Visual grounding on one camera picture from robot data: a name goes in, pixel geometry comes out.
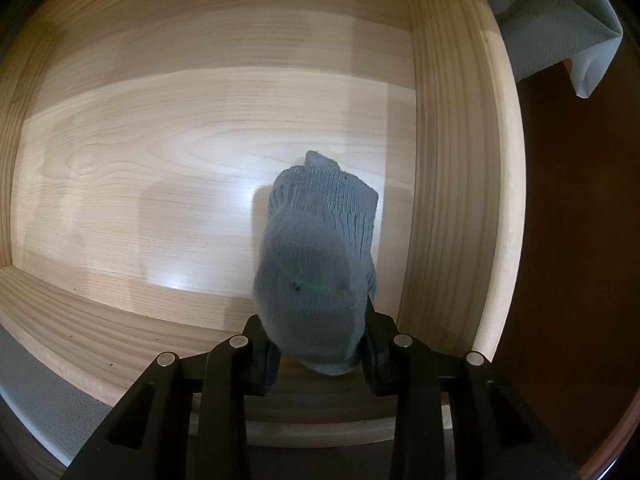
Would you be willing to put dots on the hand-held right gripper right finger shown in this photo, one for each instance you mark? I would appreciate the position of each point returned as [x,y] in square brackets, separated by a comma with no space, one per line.
[377,365]

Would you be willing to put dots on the light wooden drawer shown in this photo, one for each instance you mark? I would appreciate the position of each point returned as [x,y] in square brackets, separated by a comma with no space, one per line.
[175,135]

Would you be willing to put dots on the white patterned cover cloth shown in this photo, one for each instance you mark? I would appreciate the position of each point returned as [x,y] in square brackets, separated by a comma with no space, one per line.
[550,20]

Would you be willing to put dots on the orange-brown wooden furniture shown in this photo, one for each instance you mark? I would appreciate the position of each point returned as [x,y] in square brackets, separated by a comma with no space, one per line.
[607,447]

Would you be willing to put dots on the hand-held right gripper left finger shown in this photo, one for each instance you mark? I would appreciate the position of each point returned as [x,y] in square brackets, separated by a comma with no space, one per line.
[267,367]

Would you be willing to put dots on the grey sock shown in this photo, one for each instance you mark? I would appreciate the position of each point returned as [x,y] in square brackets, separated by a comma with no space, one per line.
[310,260]

